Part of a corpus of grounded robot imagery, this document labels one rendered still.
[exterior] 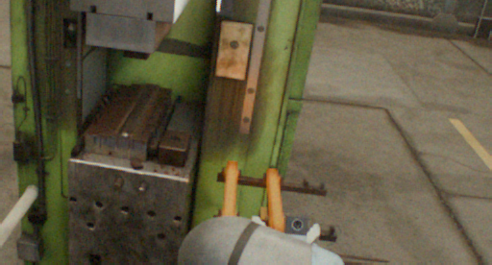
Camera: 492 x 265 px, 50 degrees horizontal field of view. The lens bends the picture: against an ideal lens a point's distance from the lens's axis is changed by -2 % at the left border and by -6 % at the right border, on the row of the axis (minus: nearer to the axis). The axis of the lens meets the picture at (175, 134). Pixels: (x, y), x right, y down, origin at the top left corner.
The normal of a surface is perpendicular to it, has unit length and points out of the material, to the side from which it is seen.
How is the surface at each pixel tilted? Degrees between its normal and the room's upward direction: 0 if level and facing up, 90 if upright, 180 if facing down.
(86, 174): 90
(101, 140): 90
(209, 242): 49
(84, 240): 90
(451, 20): 90
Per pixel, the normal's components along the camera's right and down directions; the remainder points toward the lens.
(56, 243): -0.18, 0.45
